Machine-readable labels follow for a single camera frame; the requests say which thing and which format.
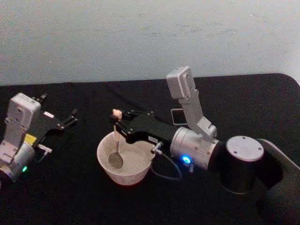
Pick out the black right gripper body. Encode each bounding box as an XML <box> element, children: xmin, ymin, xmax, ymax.
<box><xmin>125</xmin><ymin>113</ymin><xmax>178</xmax><ymax>151</ymax></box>

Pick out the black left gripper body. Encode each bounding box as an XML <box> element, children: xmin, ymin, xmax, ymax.
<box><xmin>25</xmin><ymin>108</ymin><xmax>66</xmax><ymax>147</ymax></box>

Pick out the steel spoon with cream handle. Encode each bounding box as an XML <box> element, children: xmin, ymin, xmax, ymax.
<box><xmin>108</xmin><ymin>108</ymin><xmax>124</xmax><ymax>170</ymax></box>

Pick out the small black white-rimmed case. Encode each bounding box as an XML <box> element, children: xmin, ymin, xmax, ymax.
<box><xmin>170</xmin><ymin>108</ymin><xmax>188</xmax><ymax>126</ymax></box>

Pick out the white bowl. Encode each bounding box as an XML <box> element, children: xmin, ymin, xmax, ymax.
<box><xmin>97</xmin><ymin>131</ymin><xmax>156</xmax><ymax>187</ymax></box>

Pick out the black table cloth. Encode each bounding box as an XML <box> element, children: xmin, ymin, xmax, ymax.
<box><xmin>0</xmin><ymin>73</ymin><xmax>300</xmax><ymax>225</ymax></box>

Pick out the thin right gripper cable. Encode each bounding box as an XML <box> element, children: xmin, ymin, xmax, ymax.
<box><xmin>150</xmin><ymin>141</ymin><xmax>195</xmax><ymax>181</ymax></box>

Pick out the thin gripper cable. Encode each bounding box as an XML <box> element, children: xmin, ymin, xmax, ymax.
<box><xmin>150</xmin><ymin>141</ymin><xmax>195</xmax><ymax>181</ymax></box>
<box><xmin>32</xmin><ymin>144</ymin><xmax>53</xmax><ymax>164</ymax></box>

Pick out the thin left gripper cable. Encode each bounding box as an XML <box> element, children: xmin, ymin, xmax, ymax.
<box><xmin>32</xmin><ymin>144</ymin><xmax>53</xmax><ymax>164</ymax></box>

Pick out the pale wall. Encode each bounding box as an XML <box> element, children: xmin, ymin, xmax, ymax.
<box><xmin>0</xmin><ymin>0</ymin><xmax>300</xmax><ymax>86</ymax></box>

